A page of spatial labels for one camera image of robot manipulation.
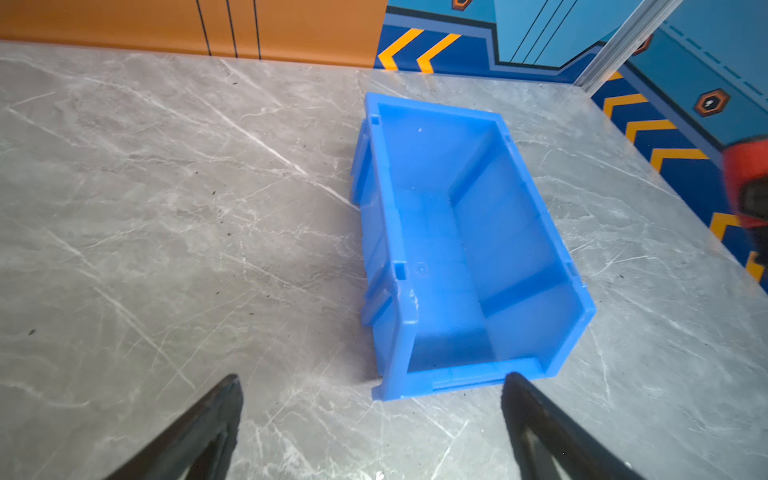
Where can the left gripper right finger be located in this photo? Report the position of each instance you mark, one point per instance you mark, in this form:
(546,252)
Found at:
(549,444)

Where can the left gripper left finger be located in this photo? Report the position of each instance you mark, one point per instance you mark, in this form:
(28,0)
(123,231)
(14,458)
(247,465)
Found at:
(197,445)

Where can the red black screwdriver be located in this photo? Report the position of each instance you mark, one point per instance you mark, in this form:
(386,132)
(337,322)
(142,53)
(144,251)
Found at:
(745,180)

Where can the blue plastic bin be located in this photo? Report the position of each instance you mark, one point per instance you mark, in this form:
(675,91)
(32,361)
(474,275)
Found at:
(468,279)

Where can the right aluminium corner post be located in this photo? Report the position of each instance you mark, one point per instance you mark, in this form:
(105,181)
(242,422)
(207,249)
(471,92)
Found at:
(638,27)

